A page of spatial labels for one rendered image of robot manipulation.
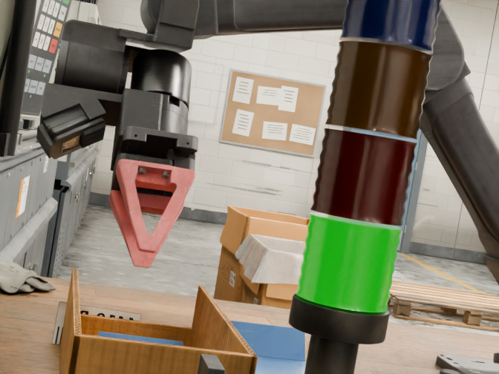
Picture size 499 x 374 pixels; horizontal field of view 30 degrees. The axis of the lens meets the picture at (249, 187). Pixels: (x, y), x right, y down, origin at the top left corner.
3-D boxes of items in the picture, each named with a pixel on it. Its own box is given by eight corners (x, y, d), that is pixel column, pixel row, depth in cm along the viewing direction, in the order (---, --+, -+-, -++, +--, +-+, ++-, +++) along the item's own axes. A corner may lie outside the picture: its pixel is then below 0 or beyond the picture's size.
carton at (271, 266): (377, 382, 409) (396, 270, 406) (237, 364, 399) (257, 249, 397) (340, 345, 474) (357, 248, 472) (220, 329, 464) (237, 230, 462)
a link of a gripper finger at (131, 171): (110, 235, 76) (121, 137, 81) (101, 269, 82) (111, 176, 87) (191, 245, 77) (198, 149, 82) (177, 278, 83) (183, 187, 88)
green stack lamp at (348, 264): (370, 297, 40) (384, 221, 40) (401, 317, 37) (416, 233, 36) (286, 286, 40) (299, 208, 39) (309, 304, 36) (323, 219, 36)
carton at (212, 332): (190, 368, 86) (203, 285, 85) (238, 472, 61) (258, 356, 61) (49, 352, 83) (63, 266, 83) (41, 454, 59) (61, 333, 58)
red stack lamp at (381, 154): (384, 218, 40) (397, 141, 40) (416, 229, 36) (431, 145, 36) (300, 205, 39) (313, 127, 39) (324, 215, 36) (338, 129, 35)
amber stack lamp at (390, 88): (398, 137, 40) (412, 60, 40) (432, 141, 36) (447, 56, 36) (313, 123, 39) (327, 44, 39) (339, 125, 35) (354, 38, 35)
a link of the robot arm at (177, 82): (119, 93, 84) (127, 32, 87) (109, 125, 88) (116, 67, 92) (194, 107, 85) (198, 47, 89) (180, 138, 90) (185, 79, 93)
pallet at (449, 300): (491, 310, 791) (494, 294, 790) (548, 338, 693) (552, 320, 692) (357, 292, 770) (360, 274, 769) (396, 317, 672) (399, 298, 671)
